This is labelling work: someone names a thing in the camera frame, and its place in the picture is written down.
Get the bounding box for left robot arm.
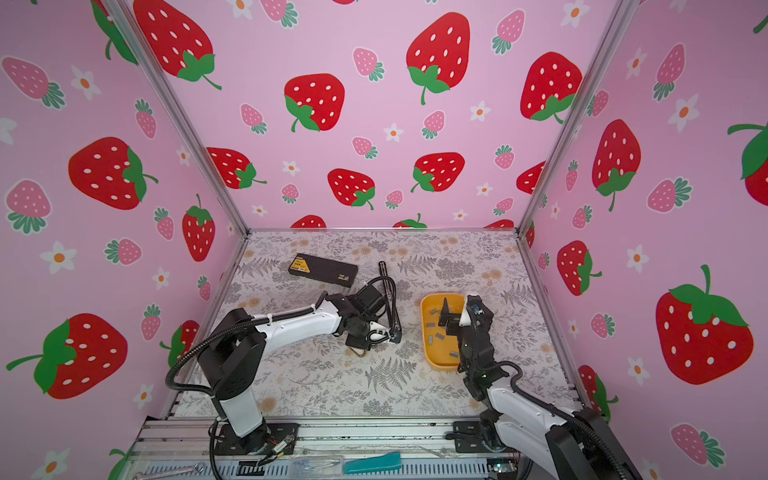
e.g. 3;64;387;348
165;276;402;444

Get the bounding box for black tool case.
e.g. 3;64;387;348
288;253;359;288

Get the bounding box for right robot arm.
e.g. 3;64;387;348
437;295;641;479

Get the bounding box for teal handled tool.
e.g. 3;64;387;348
343;452;402;475

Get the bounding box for aluminium rail frame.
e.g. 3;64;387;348
110;417;554;479

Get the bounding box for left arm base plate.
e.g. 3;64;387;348
214;422;300;456

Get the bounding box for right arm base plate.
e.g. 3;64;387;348
445;420;510;454

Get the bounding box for yellow plastic tray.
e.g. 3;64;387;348
420;293;465;372

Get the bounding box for black stapler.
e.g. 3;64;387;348
378;261;403;344

